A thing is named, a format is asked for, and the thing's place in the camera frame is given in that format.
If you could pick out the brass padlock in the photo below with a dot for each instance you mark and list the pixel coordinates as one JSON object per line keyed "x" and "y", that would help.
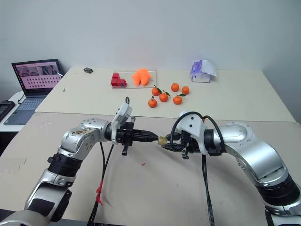
{"x": 162, "y": 140}

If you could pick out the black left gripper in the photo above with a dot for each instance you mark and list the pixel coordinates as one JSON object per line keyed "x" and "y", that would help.
{"x": 124, "y": 137}

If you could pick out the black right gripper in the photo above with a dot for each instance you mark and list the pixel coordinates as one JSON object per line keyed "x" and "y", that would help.
{"x": 191, "y": 144}

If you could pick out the small black box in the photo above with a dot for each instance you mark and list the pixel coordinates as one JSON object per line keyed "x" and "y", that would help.
{"x": 88, "y": 70}

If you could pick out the clear box with purple paper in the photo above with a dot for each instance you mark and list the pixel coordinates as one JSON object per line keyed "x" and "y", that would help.
{"x": 202, "y": 71}

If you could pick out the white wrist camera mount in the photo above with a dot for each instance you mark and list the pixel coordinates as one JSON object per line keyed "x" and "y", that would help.
{"x": 192, "y": 124}
{"x": 122, "y": 113}

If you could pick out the black electronic device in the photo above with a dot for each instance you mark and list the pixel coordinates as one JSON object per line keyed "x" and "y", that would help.
{"x": 5, "y": 108}

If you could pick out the clear plastic tray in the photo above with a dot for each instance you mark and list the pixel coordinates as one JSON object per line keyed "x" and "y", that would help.
{"x": 152, "y": 81}

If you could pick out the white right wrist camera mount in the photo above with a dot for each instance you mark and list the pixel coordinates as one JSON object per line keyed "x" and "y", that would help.
{"x": 192, "y": 124}

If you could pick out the orange plush toy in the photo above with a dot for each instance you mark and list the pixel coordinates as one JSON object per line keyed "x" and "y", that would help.
{"x": 141, "y": 76}

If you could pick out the red building blocks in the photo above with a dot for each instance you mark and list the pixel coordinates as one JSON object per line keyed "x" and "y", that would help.
{"x": 116, "y": 81}

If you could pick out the open grey laptop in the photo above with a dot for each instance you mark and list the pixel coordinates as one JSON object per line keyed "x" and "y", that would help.
{"x": 35, "y": 80}

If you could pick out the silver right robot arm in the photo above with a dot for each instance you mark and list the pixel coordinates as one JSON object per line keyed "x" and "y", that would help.
{"x": 254, "y": 150}

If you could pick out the orange tangerine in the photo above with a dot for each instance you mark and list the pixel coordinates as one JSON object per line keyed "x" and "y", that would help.
{"x": 177, "y": 100}
{"x": 175, "y": 87}
{"x": 163, "y": 97}
{"x": 185, "y": 90}
{"x": 155, "y": 91}
{"x": 152, "y": 103}

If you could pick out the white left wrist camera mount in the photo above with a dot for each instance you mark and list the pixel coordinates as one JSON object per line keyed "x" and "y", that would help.
{"x": 122, "y": 113}

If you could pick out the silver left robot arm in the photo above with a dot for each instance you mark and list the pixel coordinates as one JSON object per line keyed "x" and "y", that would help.
{"x": 77, "y": 139}

